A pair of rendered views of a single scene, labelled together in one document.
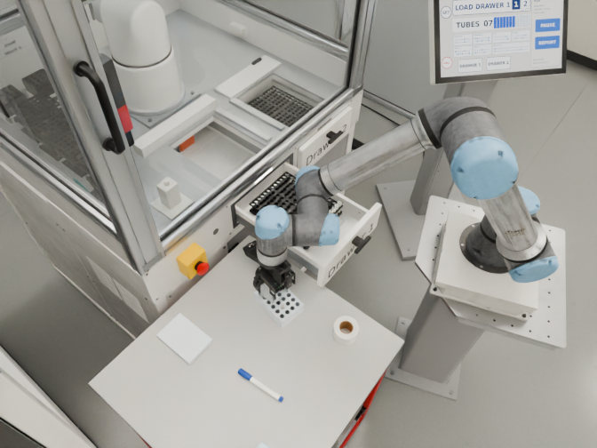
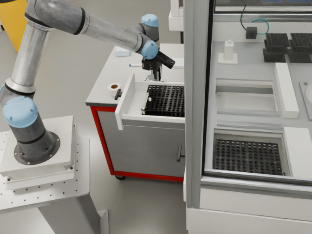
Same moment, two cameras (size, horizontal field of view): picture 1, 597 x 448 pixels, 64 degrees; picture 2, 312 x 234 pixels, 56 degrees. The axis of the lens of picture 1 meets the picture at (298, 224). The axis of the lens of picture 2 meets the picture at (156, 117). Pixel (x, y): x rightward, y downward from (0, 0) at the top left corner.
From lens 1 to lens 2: 192 cm
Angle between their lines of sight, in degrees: 83
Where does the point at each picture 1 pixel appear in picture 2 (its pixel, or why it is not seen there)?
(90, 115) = not seen: outside the picture
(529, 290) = not seen: hidden behind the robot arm
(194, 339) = (177, 62)
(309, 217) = (133, 27)
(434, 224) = (81, 168)
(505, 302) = not seen: hidden behind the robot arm
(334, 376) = (113, 79)
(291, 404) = (125, 67)
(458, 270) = (59, 125)
